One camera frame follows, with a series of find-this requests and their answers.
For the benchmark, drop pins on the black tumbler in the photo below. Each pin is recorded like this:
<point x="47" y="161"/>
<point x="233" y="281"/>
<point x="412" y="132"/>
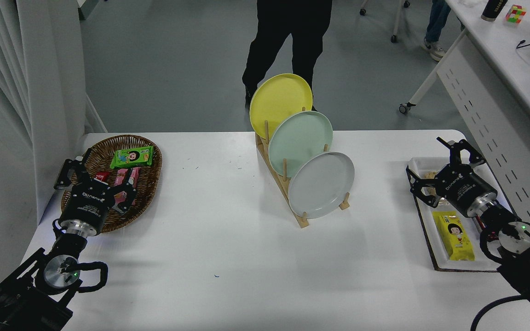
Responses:
<point x="492" y="9"/>

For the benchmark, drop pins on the pink snack bar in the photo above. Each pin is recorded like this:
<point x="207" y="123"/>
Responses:
<point x="121" y="175"/>

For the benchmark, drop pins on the brown wicker basket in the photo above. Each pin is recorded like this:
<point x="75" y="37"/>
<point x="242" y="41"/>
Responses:
<point x="147" y="184"/>

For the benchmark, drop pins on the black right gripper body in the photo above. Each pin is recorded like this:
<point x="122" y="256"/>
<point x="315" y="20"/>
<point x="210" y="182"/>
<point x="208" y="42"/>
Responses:
<point x="463" y="188"/>

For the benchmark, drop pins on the white rectangular tray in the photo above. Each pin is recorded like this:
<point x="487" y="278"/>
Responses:
<point x="426" y="216"/>

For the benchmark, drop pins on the colourful puzzle cube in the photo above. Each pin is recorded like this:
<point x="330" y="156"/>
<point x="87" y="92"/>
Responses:
<point x="515" y="14"/>

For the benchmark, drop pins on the white caster leg frame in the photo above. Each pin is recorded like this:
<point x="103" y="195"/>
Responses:
<point x="397" y="23"/>

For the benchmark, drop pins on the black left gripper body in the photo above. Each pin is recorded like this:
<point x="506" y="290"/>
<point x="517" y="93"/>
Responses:
<point x="88" y="202"/>

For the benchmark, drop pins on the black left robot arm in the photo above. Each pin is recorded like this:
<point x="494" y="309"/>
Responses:
<point x="25" y="299"/>

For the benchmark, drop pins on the mint green plate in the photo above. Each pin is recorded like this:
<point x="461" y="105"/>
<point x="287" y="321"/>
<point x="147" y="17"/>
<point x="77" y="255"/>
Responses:
<point x="299" y="138"/>

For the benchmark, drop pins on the wooden plate rack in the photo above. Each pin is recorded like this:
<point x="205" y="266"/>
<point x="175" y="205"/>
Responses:
<point x="303" y="220"/>

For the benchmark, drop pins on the yellow snack pack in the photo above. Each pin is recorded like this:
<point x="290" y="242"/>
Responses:
<point x="453" y="236"/>

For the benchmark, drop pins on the white side desk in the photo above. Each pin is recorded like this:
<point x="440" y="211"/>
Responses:
<point x="499" y="55"/>

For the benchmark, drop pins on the grey plate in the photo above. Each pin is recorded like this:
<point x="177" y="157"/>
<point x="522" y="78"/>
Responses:
<point x="320" y="184"/>

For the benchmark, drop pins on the green snack pack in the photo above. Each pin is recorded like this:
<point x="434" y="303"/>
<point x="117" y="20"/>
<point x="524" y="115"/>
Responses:
<point x="131" y="157"/>

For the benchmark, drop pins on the small red snack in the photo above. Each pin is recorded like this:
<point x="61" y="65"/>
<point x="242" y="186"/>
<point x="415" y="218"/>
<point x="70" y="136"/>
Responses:
<point x="102" y="175"/>

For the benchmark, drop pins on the person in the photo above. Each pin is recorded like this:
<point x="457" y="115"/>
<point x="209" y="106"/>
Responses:
<point x="437" y="18"/>
<point x="292" y="27"/>

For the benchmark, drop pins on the yellow plate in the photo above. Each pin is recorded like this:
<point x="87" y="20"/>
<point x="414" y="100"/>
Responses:
<point x="276" y="99"/>

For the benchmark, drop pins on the grey furniture corner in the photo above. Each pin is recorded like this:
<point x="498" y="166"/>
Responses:
<point x="85" y="9"/>

